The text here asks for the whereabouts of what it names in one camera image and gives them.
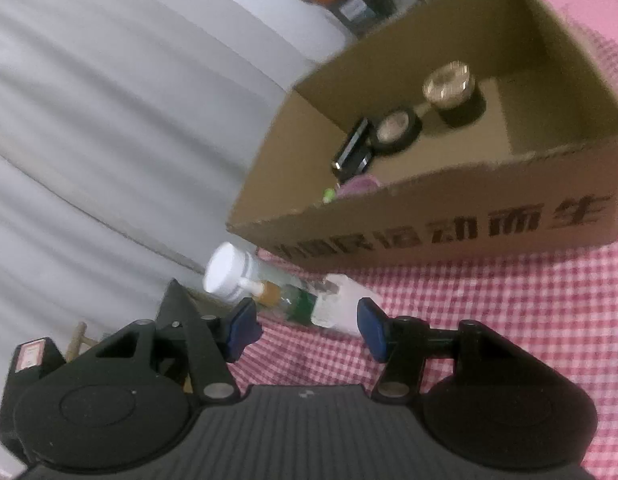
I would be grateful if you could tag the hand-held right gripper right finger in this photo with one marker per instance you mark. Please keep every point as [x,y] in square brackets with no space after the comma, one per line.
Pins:
[371,332]

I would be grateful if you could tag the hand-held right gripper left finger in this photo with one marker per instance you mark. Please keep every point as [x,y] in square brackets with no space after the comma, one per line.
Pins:
[241,332]

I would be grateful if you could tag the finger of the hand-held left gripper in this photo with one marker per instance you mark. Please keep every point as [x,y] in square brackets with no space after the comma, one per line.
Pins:
[175,305]

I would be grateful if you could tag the white tube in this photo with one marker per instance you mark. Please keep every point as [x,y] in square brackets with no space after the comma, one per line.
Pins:
[339,305]

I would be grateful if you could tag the clear glass bottle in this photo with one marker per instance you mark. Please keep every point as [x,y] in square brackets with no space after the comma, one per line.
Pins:
[284,302]

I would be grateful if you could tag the cardboard box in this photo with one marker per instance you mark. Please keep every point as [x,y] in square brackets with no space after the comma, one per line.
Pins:
[439,230]

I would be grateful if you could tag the small green item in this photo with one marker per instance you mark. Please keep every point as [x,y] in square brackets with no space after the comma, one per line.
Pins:
[330,195]

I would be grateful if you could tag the pink round item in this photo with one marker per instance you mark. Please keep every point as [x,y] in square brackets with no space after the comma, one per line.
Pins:
[359,186]

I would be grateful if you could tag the black rectangular case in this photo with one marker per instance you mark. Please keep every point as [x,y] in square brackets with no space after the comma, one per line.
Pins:
[351,152]

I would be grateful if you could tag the round black compact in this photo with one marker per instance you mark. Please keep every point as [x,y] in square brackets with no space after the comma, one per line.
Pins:
[394,127]

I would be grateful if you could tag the black jar with gold lid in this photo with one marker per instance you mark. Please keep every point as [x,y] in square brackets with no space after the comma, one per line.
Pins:
[451,92]

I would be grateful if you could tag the white jar with white cap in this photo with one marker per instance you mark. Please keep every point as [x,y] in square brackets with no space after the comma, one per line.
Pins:
[226,272]

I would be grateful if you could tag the wooden stick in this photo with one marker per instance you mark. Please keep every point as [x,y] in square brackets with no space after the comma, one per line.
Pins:
[78,341]

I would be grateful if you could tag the pink checkered cloth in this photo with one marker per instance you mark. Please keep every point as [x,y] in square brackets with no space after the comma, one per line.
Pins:
[489,300]

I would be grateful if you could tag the white fabric drape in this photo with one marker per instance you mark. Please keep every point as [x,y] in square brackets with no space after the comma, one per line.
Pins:
[114,135]

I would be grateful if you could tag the dark display box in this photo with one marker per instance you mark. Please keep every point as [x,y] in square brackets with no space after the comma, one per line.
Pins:
[359,7]

